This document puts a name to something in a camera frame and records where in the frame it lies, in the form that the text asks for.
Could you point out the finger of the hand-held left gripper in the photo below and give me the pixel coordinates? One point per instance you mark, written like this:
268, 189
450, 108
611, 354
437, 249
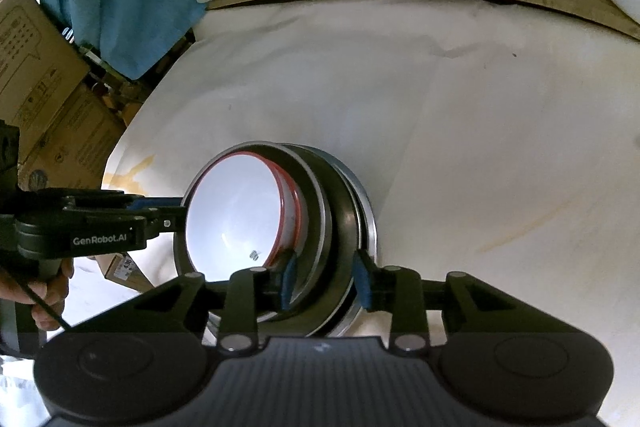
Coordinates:
150, 204
167, 222

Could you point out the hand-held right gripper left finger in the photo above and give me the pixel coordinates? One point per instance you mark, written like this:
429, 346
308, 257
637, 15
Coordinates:
289, 277

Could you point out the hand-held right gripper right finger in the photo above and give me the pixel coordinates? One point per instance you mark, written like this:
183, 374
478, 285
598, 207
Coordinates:
365, 287

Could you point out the large steel plate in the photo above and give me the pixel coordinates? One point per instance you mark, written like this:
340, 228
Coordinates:
376, 237

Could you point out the steel bowl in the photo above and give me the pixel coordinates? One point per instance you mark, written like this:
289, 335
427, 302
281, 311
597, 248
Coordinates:
314, 217

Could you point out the white red-rimmed bowl with sticker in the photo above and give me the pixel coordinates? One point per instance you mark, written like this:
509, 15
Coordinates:
235, 207

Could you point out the small dark steel plate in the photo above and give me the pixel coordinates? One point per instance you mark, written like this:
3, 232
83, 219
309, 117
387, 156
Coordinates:
354, 202

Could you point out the person's left hand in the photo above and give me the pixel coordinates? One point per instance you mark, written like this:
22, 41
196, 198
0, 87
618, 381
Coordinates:
50, 307

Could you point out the small brown labelled box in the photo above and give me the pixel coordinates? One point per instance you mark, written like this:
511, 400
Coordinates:
122, 269

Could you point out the brown cardboard box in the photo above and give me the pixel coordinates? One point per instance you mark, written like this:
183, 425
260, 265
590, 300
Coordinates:
75, 142

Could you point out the cardboard box with pictograms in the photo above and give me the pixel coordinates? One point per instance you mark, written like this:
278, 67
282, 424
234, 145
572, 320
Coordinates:
35, 72

